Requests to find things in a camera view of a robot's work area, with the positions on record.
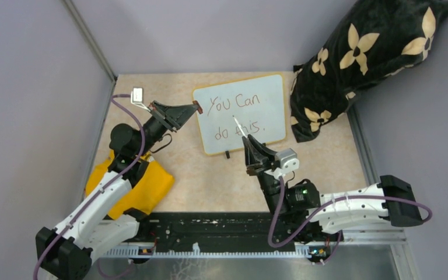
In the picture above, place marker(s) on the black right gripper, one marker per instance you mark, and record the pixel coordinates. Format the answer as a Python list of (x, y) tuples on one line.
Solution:
[(259, 158)]

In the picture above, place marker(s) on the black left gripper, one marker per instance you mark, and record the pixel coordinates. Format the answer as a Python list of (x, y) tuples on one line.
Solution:
[(175, 115)]

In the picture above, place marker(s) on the red marker cap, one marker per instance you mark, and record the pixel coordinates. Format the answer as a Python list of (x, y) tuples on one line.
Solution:
[(197, 107)]

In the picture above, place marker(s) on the white marker pen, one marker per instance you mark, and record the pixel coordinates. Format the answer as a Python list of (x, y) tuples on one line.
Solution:
[(241, 129)]

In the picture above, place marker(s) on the yellow-framed whiteboard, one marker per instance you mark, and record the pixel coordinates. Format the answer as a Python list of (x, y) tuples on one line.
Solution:
[(258, 103)]

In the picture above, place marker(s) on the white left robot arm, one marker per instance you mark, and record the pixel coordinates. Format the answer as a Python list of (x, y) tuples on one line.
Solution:
[(120, 195)]

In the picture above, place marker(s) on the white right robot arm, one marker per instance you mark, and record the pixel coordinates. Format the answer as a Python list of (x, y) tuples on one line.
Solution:
[(305, 209)]

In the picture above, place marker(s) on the yellow folded cloth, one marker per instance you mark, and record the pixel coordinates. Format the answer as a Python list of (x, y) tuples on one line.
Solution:
[(147, 193)]

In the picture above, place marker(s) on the black floral pillow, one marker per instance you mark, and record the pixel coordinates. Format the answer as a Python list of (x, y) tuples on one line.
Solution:
[(372, 42)]

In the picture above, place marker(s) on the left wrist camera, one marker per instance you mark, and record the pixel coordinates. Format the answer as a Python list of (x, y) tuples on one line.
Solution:
[(137, 96)]

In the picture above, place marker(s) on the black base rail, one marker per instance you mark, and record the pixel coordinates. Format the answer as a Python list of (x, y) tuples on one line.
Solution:
[(221, 235)]

